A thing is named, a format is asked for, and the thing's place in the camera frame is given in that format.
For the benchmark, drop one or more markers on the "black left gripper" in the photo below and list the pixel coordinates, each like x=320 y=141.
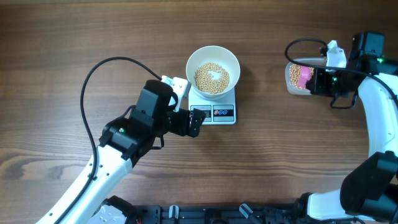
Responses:
x=183 y=128

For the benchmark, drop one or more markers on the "white digital kitchen scale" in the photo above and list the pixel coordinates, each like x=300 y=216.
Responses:
x=218 y=111

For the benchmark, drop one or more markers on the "pink plastic scoop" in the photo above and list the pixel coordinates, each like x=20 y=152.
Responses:
x=305 y=76

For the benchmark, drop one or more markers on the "pile of yellow soybeans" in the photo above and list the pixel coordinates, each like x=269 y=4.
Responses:
x=294 y=73

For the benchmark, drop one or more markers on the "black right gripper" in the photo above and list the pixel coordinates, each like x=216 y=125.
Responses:
x=315 y=84

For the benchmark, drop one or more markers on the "clear plastic food container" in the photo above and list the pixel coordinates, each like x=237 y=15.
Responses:
x=312 y=61

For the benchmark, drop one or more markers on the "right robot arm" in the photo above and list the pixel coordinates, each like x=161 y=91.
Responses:
x=368 y=190

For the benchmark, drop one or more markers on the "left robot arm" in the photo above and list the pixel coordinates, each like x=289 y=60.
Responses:
x=123 y=142

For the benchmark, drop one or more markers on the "soybeans in bowl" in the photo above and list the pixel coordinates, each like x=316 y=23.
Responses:
x=211 y=78

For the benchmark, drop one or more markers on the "white round bowl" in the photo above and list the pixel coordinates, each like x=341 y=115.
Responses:
x=215 y=54

